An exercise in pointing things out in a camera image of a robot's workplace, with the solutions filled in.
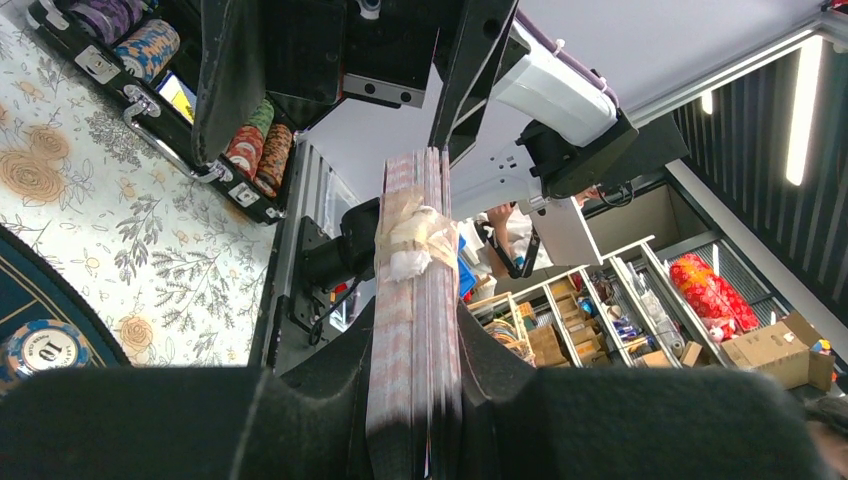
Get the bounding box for floral tablecloth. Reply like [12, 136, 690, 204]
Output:
[1, 1, 274, 366]

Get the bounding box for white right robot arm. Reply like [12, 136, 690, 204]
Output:
[191, 1, 635, 189]

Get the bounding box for card box in case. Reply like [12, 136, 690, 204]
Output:
[157, 71, 196, 124]

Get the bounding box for round dark blue poker mat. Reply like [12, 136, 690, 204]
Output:
[1, 228, 131, 367]

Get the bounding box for grey chip stack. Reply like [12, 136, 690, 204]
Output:
[1, 319, 92, 397]

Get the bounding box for red chips in case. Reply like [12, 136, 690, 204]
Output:
[225, 99, 294, 198]

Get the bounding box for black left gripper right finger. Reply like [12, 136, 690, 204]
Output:
[457, 306, 829, 479]

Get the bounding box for red playing card deck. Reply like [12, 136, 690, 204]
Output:
[365, 147, 462, 479]

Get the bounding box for person in background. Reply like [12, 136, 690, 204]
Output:
[459, 186, 601, 279]

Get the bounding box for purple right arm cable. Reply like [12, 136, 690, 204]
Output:
[513, 9, 621, 111]

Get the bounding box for wooden storage shelf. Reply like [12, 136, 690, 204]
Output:
[469, 237, 732, 368]

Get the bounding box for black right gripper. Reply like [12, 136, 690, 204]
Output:
[191, 0, 518, 166]

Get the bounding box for cardboard box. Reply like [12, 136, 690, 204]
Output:
[721, 312, 836, 392]

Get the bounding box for red patterned bag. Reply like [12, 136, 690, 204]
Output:
[669, 253, 760, 343]

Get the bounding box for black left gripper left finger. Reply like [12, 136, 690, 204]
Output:
[1, 311, 373, 479]

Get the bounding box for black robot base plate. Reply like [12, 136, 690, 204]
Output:
[248, 141, 379, 373]

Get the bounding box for black aluminium poker case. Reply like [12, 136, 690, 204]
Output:
[26, 1, 286, 224]

